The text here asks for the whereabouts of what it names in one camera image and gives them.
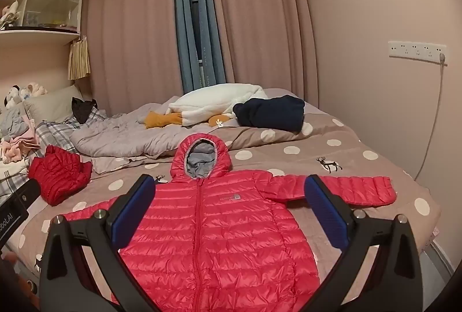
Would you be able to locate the polka dot bed duvet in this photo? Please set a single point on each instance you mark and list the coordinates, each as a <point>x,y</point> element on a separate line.
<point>306,149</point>

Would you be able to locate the pile of pastel clothes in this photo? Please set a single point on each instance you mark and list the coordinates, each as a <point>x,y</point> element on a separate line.
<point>14,128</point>

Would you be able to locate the pink curtain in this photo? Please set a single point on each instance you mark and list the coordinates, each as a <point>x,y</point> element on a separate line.
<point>133,37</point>
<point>260,26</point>

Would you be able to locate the plaid grey white cloth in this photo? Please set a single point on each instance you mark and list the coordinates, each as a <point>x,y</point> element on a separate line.
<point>54,133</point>

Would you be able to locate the navy folded garment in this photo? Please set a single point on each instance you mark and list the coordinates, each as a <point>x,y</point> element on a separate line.
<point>274,113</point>

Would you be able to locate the pink plush toy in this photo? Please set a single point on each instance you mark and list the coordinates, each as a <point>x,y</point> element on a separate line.
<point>34,90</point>

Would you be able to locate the black and white plush dog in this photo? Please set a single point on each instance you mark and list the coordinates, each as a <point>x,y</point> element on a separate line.
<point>12,95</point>

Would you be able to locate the white and orange garment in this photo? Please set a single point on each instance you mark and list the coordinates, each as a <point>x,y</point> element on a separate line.
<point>213,99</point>

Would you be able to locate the blue curtain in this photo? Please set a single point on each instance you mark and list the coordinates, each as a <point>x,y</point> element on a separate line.
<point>211,37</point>

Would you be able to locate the red hooded puffer jacket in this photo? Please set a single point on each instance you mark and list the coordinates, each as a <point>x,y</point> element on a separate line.
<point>216,225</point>

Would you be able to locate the white wall socket strip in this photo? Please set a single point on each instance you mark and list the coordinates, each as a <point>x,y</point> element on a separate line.
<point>411,51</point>

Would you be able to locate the black cloth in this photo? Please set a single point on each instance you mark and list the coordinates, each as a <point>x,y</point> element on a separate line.
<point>82,109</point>

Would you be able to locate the red knit garment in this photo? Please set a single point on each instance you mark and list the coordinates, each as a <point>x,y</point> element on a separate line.
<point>59,171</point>

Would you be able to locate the yellow pleated fabric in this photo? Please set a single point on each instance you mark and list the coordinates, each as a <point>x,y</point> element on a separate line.
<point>79,59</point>

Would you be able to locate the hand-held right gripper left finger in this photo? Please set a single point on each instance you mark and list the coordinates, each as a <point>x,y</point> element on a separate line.
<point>133,212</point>

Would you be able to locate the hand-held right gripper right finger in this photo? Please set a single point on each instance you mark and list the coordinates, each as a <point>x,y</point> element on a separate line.
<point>325,214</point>

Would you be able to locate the grey pillow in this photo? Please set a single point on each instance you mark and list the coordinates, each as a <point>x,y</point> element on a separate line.
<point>50,104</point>

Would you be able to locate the grey garment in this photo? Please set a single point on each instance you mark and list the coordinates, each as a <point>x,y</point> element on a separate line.
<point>119,135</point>

